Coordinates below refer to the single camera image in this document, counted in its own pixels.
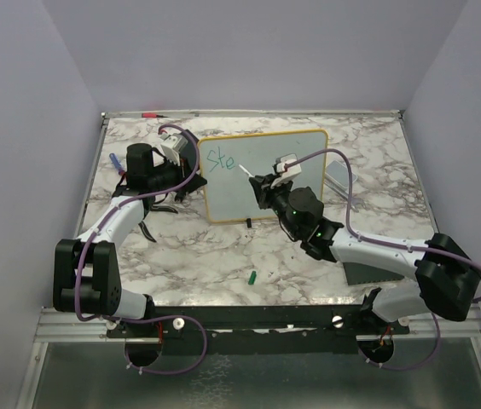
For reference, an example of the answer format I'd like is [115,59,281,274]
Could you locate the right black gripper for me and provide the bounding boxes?
[252,174,301,239]

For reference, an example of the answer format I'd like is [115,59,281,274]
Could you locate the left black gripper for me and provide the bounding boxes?
[148,153,206,195]

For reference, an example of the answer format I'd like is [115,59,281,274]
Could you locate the green whiteboard marker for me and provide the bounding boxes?
[238,164,254,177]

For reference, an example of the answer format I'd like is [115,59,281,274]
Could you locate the yellow framed whiteboard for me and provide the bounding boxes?
[198,130,329,223]

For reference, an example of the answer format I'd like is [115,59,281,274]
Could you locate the green marker cap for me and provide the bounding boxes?
[248,270,257,285]

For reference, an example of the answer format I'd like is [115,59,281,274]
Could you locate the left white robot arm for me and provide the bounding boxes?
[52,124,207,337]

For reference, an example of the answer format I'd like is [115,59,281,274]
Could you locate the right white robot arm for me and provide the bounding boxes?
[248,174,481,333]

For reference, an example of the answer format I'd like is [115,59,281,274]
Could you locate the white whiteboard eraser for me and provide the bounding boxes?
[325,160,349,191]

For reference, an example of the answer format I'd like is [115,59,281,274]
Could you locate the black multitool pliers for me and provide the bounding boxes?
[138,204,178,243]

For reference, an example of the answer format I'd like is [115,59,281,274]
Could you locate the blue red screwdriver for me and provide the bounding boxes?
[108,153,126,176]

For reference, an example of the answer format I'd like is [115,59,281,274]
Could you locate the silver wrench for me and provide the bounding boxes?
[338,189,363,212]

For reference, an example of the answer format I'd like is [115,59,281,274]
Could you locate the black box front right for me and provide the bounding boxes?
[343,262,404,285]

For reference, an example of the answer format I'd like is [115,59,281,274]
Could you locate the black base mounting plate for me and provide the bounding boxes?
[107,304,409,355]

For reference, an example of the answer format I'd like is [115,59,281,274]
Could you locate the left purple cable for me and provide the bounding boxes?
[73,124,201,320]

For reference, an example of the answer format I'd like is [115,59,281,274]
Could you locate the purple cable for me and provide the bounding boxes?
[289,148,481,302]
[73,124,201,320]

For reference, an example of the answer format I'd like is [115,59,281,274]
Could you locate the blue handled cutters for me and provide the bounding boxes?
[175,192,186,203]

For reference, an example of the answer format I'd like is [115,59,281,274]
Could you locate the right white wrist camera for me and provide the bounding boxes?
[271,153,301,188]

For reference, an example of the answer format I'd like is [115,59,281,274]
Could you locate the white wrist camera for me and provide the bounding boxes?
[271,153,301,188]
[159,133,187,165]

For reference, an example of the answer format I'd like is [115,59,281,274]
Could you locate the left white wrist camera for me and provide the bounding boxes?
[159,133,187,165]

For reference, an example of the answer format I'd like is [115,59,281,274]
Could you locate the red marker on rail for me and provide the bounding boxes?
[141,112,168,118]

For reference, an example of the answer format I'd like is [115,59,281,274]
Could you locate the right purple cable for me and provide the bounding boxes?
[289,148,481,302]

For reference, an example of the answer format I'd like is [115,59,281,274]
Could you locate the aluminium table frame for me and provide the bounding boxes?
[14,108,481,409]

